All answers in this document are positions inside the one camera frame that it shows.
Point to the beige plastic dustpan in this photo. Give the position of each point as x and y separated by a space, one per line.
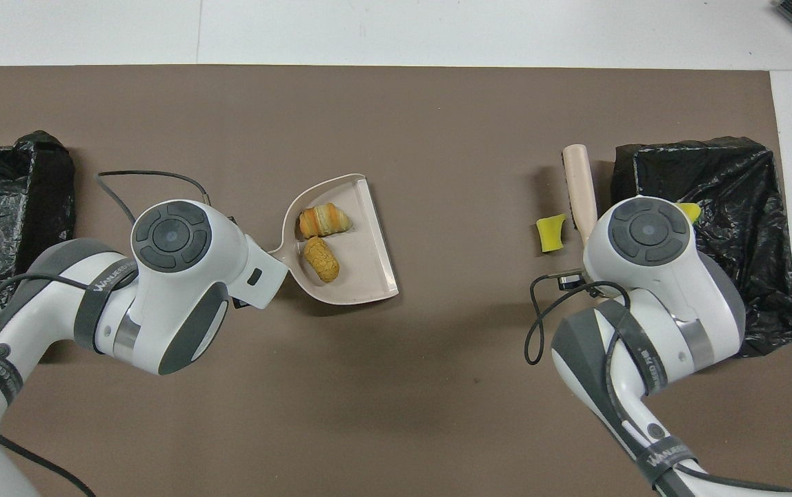
361 276

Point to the brown toy bread roll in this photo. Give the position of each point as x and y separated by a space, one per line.
321 259

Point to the striped toy croissant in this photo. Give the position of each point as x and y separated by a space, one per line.
323 221

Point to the beige hand brush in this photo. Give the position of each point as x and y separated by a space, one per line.
579 179

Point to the notched yellow sponge piece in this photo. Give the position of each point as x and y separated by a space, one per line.
691 212

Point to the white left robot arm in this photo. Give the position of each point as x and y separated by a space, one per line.
175 310

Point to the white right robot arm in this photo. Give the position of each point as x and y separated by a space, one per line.
651 276

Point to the brown table mat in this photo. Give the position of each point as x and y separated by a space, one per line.
437 110

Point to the small yellow sponge piece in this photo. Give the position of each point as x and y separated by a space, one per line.
551 235

